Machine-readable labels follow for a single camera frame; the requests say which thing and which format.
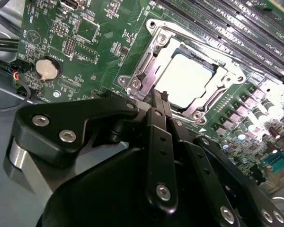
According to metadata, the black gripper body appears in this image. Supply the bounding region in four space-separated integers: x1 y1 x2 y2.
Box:
35 141 228 227

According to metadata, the silver CPU plate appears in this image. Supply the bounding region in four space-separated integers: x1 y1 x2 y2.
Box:
153 53 216 109

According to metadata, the metal socket cover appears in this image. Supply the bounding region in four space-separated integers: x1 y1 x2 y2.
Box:
132 26 242 116

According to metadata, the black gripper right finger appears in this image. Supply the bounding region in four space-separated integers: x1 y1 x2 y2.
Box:
162 91 284 227

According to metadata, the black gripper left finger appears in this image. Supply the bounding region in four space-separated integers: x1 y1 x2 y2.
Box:
3 89 178 213

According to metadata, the metal locking lever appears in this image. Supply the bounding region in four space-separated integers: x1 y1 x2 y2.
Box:
126 84 228 119
156 22 239 71

